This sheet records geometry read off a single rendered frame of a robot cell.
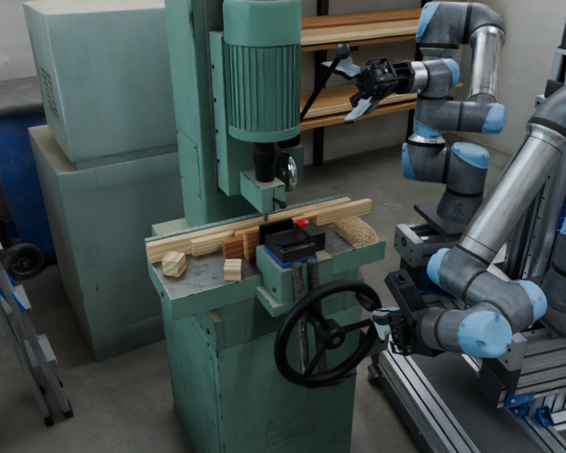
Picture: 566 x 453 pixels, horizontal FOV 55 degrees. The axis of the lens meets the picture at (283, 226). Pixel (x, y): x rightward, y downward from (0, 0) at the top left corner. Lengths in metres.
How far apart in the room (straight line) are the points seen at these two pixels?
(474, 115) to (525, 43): 3.40
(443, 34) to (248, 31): 0.70
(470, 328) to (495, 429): 1.09
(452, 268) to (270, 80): 0.56
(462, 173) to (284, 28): 0.79
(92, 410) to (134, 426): 0.20
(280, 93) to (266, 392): 0.81
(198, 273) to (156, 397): 1.07
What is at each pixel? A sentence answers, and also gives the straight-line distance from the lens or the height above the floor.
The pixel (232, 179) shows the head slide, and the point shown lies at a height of 1.05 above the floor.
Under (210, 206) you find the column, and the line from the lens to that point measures 1.59.
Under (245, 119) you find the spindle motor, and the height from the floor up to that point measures 1.25.
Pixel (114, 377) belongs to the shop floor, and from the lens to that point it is 2.46.
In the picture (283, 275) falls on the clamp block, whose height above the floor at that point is 0.95.
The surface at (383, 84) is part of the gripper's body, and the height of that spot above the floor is 1.33.
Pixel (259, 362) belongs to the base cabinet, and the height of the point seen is 0.63.
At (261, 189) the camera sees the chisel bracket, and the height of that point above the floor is 1.07.
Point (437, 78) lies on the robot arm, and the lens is 1.43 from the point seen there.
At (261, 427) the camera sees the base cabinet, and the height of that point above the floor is 0.39.
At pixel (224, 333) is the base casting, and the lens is 1.38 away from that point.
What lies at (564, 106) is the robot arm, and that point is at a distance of 1.12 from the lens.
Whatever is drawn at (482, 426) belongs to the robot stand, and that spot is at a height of 0.21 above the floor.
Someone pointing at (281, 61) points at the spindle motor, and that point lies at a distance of 1.25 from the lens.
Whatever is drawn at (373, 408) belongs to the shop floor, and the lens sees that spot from 2.27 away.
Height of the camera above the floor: 1.62
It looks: 28 degrees down
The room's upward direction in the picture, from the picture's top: straight up
